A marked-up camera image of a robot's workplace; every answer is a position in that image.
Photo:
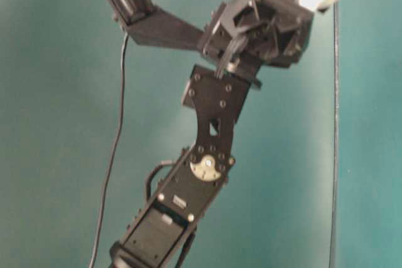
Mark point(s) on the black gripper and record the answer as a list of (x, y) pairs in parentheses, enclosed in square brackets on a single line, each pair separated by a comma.
[(277, 31)]

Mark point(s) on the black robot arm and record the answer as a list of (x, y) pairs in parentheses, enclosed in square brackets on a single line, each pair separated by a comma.
[(242, 36)]

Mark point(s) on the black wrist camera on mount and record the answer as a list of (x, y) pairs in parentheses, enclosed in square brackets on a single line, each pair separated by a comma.
[(150, 25)]

